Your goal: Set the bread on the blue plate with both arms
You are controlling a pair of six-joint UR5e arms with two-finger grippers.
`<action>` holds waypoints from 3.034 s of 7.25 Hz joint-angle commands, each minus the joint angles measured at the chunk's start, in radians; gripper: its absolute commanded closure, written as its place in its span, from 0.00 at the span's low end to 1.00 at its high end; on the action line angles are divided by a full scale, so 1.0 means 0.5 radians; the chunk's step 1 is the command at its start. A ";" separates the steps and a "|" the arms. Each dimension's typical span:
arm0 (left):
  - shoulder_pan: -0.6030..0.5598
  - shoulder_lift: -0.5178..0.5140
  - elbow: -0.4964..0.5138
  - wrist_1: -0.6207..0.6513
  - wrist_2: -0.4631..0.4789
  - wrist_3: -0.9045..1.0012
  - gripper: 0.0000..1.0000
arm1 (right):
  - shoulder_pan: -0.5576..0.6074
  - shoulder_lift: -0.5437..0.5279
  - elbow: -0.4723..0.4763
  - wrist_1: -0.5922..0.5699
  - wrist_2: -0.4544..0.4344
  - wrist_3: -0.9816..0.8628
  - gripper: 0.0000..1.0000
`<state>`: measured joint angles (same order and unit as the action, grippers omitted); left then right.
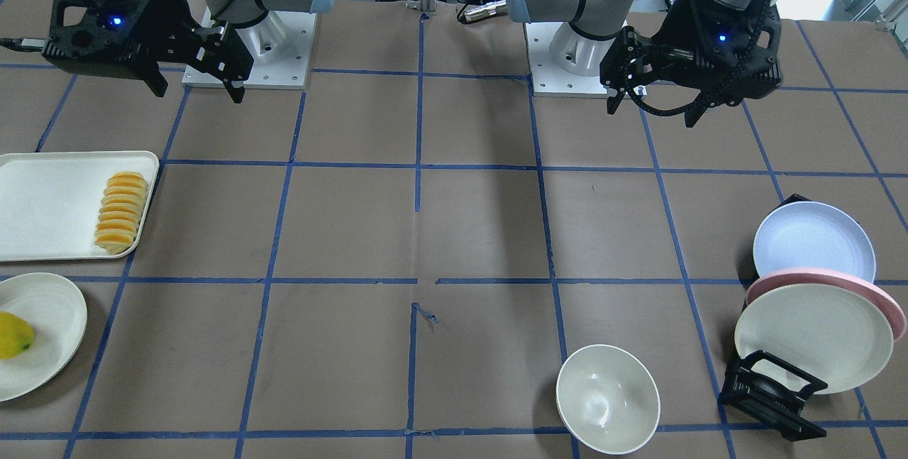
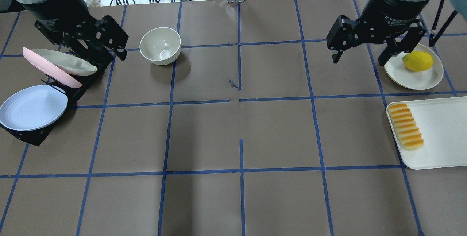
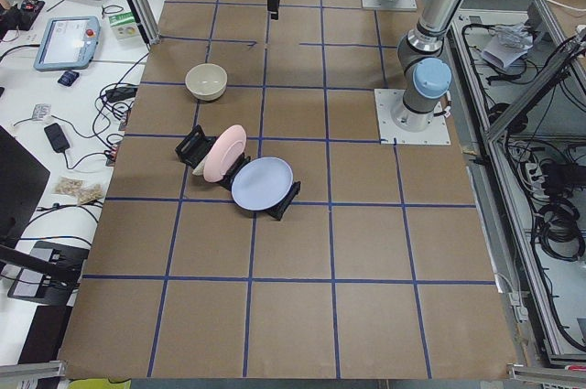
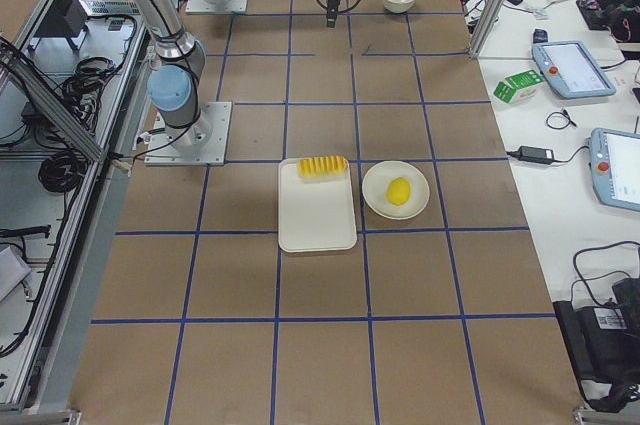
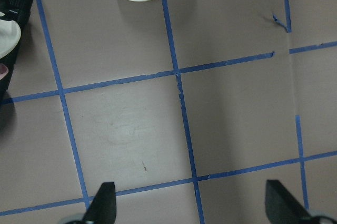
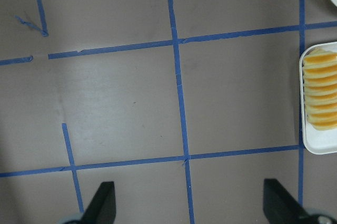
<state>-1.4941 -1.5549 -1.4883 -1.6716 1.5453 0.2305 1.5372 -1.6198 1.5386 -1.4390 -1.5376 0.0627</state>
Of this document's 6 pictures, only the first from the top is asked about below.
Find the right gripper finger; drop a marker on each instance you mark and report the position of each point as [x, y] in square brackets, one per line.
[150, 73]
[235, 88]

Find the white bowl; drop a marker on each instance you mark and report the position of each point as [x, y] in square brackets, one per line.
[608, 399]

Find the yellow lemon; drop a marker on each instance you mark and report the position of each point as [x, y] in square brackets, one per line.
[17, 336]

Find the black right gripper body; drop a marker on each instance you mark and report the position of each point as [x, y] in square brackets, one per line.
[172, 20]

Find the black dish rack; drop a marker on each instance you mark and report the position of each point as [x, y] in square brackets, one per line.
[767, 400]

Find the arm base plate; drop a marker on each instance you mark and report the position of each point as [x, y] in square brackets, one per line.
[281, 48]
[553, 69]

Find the white rectangular tray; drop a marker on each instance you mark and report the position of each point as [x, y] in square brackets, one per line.
[50, 202]

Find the cream plate in rack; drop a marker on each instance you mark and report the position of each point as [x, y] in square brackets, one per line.
[829, 332]

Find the silver cylindrical connector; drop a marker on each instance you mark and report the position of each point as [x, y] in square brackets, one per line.
[481, 13]

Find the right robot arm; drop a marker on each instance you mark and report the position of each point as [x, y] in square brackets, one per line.
[242, 14]

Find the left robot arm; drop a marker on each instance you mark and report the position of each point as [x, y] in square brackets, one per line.
[601, 20]

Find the white plate with lemon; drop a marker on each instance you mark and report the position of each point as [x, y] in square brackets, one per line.
[55, 308]

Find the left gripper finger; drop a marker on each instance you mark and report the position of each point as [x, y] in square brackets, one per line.
[615, 101]
[697, 108]

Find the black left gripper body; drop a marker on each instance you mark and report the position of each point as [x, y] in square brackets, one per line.
[672, 32]

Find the sliced yellow bread loaf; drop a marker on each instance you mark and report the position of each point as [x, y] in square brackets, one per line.
[122, 206]

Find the blue plate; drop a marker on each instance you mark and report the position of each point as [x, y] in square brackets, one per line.
[813, 234]

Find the pink plate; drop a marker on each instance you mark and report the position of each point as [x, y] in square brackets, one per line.
[817, 275]

